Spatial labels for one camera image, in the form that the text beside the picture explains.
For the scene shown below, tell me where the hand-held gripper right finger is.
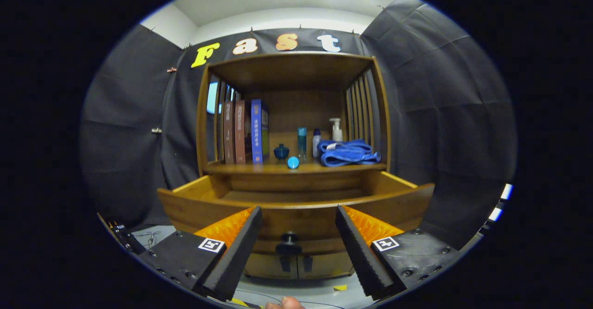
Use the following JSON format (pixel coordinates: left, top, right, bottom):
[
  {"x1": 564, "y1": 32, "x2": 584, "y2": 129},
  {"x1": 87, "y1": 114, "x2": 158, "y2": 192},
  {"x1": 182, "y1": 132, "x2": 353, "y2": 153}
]
[{"x1": 335, "y1": 205, "x2": 461, "y2": 300}]

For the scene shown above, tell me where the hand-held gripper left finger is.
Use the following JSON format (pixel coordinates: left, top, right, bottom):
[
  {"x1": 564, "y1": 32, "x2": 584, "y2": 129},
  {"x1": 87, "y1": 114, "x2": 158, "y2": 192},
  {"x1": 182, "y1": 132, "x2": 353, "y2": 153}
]
[{"x1": 139, "y1": 206, "x2": 263, "y2": 302}]

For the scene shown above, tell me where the wooden drawer with black knob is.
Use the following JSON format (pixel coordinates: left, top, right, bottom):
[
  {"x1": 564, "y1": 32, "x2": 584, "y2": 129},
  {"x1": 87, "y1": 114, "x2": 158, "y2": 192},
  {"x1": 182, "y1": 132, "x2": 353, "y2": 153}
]
[{"x1": 157, "y1": 170, "x2": 436, "y2": 257}]

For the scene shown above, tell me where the wooden cabinet door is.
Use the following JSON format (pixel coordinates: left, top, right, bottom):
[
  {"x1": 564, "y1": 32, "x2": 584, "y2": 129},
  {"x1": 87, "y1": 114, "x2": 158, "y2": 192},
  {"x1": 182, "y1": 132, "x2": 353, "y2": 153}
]
[
  {"x1": 296, "y1": 251, "x2": 356, "y2": 279},
  {"x1": 244, "y1": 252, "x2": 299, "y2": 279}
]

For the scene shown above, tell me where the wooden countertop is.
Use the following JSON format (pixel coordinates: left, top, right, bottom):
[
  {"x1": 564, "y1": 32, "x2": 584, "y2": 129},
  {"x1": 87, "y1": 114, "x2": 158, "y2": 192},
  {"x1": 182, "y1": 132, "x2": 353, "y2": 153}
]
[{"x1": 206, "y1": 158, "x2": 387, "y2": 175}]

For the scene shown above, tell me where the wooden cabinet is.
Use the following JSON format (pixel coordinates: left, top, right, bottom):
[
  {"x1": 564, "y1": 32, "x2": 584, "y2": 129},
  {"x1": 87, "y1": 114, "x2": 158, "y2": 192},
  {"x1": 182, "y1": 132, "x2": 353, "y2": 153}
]
[{"x1": 157, "y1": 52, "x2": 436, "y2": 280}]

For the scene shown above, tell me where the blue folded towel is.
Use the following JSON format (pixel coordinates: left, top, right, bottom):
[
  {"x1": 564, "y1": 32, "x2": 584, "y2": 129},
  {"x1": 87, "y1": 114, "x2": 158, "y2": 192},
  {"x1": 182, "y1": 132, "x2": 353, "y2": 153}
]
[{"x1": 317, "y1": 139, "x2": 381, "y2": 167}]

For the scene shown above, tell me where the brown book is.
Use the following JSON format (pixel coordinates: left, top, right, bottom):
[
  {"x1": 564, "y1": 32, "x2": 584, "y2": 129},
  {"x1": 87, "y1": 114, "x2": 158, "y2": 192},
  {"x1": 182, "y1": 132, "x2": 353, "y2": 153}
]
[
  {"x1": 234, "y1": 100, "x2": 253, "y2": 164},
  {"x1": 223, "y1": 101, "x2": 236, "y2": 164}
]

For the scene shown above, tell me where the blue book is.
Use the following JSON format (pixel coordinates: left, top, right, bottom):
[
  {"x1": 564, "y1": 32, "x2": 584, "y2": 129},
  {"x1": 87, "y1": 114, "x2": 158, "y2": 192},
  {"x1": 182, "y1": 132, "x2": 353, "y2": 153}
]
[{"x1": 251, "y1": 99, "x2": 270, "y2": 164}]

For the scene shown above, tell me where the black backdrop cloth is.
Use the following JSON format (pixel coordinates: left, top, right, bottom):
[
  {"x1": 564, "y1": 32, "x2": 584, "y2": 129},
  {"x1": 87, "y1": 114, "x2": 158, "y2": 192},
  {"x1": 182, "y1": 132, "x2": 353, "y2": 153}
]
[{"x1": 79, "y1": 0, "x2": 517, "y2": 249}]

